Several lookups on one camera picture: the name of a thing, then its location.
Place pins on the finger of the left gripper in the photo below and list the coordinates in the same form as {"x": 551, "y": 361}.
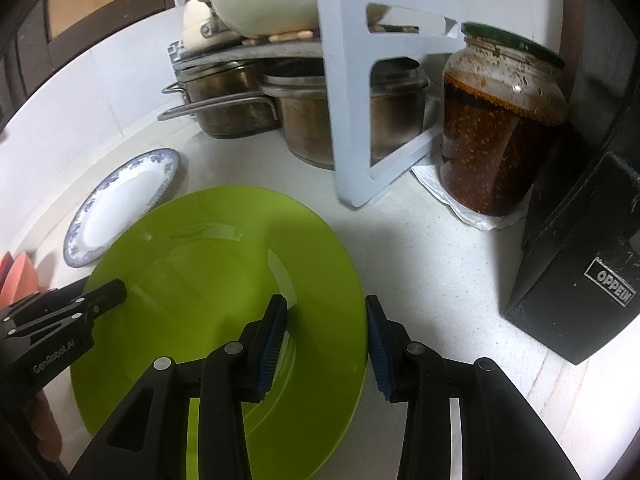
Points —
{"x": 69, "y": 292}
{"x": 103, "y": 299}

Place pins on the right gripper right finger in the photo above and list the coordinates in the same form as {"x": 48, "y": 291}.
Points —
{"x": 502, "y": 436}

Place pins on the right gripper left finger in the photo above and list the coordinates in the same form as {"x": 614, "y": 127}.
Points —
{"x": 146, "y": 435}

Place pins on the pink bowl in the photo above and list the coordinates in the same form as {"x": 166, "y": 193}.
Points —
{"x": 21, "y": 281}

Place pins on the green plastic plate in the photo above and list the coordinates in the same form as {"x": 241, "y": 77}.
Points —
{"x": 201, "y": 267}

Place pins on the small blue floral plate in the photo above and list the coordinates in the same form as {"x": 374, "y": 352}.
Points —
{"x": 126, "y": 195}

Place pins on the left hand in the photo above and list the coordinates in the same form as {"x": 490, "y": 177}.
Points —
{"x": 44, "y": 427}

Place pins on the black knife block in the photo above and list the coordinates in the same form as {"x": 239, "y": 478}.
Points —
{"x": 577, "y": 286}

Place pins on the steel pot lower left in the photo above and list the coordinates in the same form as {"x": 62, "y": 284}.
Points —
{"x": 225, "y": 99}

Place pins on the steel pot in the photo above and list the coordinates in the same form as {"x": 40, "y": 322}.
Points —
{"x": 225, "y": 99}
{"x": 319, "y": 117}

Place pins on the small cream lidded pot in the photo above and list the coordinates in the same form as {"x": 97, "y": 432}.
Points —
{"x": 204, "y": 30}

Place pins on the chili sauce glass jar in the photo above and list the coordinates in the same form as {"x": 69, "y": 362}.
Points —
{"x": 502, "y": 105}

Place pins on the steel pot lower right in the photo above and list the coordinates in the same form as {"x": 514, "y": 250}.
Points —
{"x": 319, "y": 117}

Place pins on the dark wooden window frame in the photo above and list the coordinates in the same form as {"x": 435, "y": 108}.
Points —
{"x": 40, "y": 37}

